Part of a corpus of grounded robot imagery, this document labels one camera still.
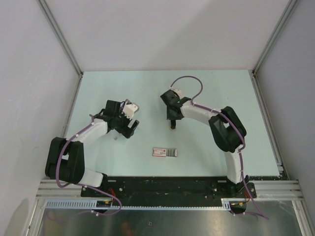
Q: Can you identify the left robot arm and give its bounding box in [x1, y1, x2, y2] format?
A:
[45, 100, 139, 197]

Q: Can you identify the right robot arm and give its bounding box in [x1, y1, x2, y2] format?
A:
[160, 88, 247, 197]

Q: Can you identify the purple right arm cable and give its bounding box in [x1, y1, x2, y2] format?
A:
[169, 75, 270, 220]

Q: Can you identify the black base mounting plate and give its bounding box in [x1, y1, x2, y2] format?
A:
[80, 175, 257, 207]

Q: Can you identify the aluminium corner post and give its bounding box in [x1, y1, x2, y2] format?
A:
[36, 0, 83, 76]
[252, 0, 300, 75]

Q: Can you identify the left aluminium corner post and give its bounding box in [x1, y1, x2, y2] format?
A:
[36, 0, 83, 76]

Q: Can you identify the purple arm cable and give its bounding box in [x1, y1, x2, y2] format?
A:
[169, 75, 270, 220]
[56, 98, 123, 217]

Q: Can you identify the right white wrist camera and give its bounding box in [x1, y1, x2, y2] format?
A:
[170, 88, 183, 99]

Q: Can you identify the red white staple box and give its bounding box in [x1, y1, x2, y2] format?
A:
[152, 148, 178, 157]

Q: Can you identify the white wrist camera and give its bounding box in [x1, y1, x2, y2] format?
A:
[122, 101, 140, 120]
[170, 88, 183, 99]

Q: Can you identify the grey slotted cable duct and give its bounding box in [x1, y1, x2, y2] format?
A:
[44, 198, 232, 211]

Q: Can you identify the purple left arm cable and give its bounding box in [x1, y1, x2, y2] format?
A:
[56, 98, 123, 217]

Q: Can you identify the light blue stapler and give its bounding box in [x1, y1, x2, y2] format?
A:
[170, 123, 176, 131]

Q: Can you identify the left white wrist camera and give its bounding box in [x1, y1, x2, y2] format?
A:
[122, 101, 140, 120]

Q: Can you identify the right aluminium corner post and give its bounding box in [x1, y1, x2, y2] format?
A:
[252, 0, 300, 75]

